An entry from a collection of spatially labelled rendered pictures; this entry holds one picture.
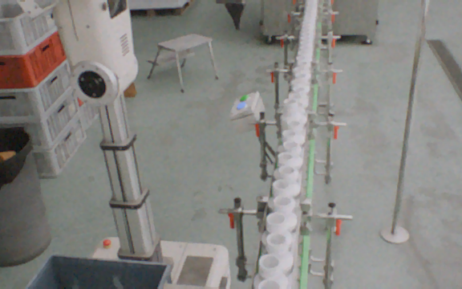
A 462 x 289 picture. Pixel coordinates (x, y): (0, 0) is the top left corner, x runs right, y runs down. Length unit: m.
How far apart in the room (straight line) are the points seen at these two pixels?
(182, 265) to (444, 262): 1.32
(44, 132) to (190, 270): 1.64
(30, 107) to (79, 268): 2.18
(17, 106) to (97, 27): 1.94
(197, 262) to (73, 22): 1.17
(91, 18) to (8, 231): 1.49
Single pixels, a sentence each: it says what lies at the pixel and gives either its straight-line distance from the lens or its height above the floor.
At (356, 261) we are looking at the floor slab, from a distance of 2.57.
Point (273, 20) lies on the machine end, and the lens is 5.75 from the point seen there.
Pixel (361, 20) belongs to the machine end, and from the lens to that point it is 5.74.
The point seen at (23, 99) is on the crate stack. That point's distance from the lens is 3.33.
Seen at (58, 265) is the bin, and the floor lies 0.92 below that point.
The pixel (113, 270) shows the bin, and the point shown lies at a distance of 1.23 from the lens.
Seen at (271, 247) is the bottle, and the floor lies 1.16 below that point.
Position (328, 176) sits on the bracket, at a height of 0.90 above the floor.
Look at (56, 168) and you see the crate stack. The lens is 3.52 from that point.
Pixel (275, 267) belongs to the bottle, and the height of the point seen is 1.16.
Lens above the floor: 1.72
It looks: 29 degrees down
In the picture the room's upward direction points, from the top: 4 degrees counter-clockwise
